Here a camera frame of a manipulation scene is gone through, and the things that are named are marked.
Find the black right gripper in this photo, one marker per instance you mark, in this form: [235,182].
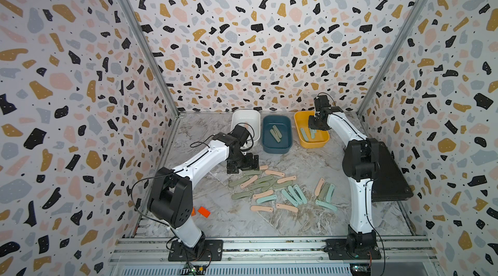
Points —
[310,126]

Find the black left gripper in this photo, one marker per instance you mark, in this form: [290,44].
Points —
[249,166]

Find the mint knife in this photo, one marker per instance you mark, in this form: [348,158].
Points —
[269,198]
[330,193]
[304,135]

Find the green knife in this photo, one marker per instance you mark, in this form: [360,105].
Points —
[278,133]

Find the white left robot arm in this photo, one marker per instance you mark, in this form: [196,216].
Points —
[171,194]

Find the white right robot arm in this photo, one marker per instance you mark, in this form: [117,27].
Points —
[360,164]

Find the yellow storage box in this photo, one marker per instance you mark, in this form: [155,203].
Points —
[317,138]

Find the dark teal storage box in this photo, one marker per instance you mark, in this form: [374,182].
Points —
[272,144]

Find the white storage box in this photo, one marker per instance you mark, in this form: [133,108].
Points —
[251,120]

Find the pink knife front centre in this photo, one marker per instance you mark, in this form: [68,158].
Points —
[262,209]

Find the pink knife upper right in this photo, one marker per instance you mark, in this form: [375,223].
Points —
[283,180]

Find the pink knife right upright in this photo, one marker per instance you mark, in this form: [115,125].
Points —
[319,187]

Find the orange block large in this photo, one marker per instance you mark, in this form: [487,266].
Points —
[204,212]

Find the pink knife front right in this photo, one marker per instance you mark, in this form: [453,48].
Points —
[286,207]

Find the mint knife horizontal right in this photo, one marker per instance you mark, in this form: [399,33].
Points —
[326,205]

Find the black case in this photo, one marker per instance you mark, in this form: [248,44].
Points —
[390,184]

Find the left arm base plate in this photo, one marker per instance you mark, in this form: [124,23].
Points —
[194,249]

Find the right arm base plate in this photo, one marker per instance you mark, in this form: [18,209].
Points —
[343,249]

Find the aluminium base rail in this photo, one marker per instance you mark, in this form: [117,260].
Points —
[395,255]

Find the aluminium frame post right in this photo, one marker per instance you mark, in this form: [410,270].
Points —
[403,34]

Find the aluminium frame post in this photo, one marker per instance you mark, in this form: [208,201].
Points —
[403,34]
[135,28]

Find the aluminium frame post left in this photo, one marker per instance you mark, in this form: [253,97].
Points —
[135,28]

